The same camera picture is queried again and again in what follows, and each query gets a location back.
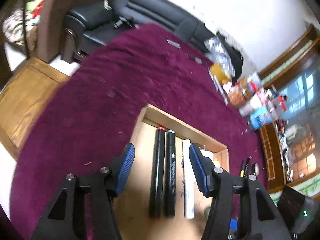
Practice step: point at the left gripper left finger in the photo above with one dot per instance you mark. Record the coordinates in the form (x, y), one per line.
(81, 208)

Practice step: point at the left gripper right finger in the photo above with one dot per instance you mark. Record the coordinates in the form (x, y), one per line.
(258, 216)

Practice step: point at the white tube box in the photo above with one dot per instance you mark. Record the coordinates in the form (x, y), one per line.
(188, 175)

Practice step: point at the white power bank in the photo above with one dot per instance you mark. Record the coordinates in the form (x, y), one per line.
(208, 154)

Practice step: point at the black marker red ends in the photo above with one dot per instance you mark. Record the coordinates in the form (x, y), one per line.
(156, 188)

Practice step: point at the black marker grey cap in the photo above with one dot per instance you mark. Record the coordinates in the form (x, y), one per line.
(170, 174)

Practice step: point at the green tube pen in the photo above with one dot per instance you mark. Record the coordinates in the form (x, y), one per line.
(207, 212)

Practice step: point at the yellow black pen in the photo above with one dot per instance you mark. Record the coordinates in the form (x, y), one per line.
(242, 168)

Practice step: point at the white pill bottle orange cap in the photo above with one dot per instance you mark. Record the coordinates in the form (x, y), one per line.
(216, 162)

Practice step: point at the black tape roll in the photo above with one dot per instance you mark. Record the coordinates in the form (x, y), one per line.
(255, 169)

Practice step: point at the wooden cabinet counter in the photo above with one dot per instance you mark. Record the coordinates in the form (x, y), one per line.
(276, 175)

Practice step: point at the maroon velvet tablecloth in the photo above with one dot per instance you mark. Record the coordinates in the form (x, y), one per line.
(92, 116)

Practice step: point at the blue label clear jar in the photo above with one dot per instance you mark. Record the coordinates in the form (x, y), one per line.
(263, 115)

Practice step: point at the white plastic tub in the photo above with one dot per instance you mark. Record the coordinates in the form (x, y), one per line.
(254, 103)

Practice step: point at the brown label jar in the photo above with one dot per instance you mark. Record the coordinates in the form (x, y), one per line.
(238, 95)

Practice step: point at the yellow tape roll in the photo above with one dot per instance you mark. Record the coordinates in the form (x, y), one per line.
(217, 71)

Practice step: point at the black leather sofa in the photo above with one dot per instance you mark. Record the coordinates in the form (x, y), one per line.
(89, 26)

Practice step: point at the brown chair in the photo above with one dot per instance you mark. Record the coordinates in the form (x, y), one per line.
(49, 30)

